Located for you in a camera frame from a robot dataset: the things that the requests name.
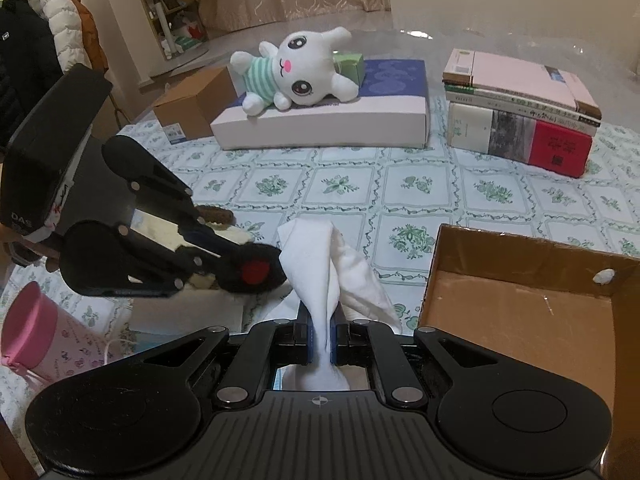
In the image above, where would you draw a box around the pink lidded cup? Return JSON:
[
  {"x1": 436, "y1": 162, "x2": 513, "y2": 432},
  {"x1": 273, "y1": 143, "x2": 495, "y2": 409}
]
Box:
[{"x1": 0, "y1": 281, "x2": 133, "y2": 386}]

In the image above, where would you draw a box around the white cloth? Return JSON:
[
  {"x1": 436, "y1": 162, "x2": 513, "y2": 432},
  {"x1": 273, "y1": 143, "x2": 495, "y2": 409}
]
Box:
[{"x1": 276, "y1": 217, "x2": 403, "y2": 391}]

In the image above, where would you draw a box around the brown hair scrunchie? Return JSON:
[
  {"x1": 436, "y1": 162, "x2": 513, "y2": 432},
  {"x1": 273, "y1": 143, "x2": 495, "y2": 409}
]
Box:
[{"x1": 197, "y1": 204, "x2": 235, "y2": 226}]

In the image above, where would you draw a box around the white plush rabbit toy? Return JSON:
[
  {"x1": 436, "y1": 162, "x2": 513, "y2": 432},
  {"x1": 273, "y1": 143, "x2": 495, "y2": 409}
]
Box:
[{"x1": 230, "y1": 26, "x2": 360, "y2": 116}]

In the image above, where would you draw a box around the small green box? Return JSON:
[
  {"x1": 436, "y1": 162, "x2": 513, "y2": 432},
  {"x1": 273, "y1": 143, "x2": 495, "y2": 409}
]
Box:
[{"x1": 332, "y1": 51, "x2": 366, "y2": 86}]

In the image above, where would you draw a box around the pink cover book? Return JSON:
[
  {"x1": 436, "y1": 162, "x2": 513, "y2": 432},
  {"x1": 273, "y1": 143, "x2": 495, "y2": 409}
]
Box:
[{"x1": 442, "y1": 49, "x2": 602, "y2": 117}]

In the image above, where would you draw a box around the small closed cardboard box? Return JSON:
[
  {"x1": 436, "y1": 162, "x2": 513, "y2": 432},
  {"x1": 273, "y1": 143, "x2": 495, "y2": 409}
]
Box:
[{"x1": 152, "y1": 66, "x2": 241, "y2": 146}]

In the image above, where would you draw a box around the white puffer jacket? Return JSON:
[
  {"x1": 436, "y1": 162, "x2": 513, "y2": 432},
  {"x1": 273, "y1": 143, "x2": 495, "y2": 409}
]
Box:
[{"x1": 37, "y1": 0, "x2": 88, "y2": 78}]

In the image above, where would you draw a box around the thin white book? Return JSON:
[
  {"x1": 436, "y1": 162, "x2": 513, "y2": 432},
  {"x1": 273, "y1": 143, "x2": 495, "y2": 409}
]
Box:
[{"x1": 445, "y1": 84, "x2": 601, "y2": 133}]

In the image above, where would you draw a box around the cluttered shelf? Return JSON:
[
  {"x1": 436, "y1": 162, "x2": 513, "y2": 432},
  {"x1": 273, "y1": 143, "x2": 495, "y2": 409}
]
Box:
[{"x1": 129, "y1": 0, "x2": 211, "y2": 58}]

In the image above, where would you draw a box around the flat white blue box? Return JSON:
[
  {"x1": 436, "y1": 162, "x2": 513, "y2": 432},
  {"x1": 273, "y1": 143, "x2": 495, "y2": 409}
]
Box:
[{"x1": 210, "y1": 58, "x2": 429, "y2": 151}]

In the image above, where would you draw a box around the black jacket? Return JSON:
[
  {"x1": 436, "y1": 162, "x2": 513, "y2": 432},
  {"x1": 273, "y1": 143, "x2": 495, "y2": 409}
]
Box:
[{"x1": 0, "y1": 0, "x2": 63, "y2": 146}]

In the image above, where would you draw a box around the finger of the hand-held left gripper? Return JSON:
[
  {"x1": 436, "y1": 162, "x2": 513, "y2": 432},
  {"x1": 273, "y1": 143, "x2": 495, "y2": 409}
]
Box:
[
  {"x1": 102, "y1": 136, "x2": 241, "y2": 261},
  {"x1": 60, "y1": 220, "x2": 221, "y2": 298}
]

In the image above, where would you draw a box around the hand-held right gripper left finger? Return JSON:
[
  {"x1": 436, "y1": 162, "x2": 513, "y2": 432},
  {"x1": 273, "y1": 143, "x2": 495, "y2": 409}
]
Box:
[{"x1": 127, "y1": 317, "x2": 317, "y2": 406}]

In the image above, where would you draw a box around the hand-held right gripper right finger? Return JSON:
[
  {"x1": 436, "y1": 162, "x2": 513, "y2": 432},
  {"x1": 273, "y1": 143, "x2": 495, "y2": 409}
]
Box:
[{"x1": 332, "y1": 317, "x2": 516, "y2": 406}]

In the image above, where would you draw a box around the thick red white book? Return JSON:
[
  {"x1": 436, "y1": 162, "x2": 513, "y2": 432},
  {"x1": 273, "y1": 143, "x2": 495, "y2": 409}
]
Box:
[{"x1": 446, "y1": 101, "x2": 593, "y2": 178}]

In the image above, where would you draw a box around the cream yellow towel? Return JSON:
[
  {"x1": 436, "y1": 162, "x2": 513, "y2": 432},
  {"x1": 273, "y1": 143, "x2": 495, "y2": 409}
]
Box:
[{"x1": 127, "y1": 207, "x2": 256, "y2": 291}]

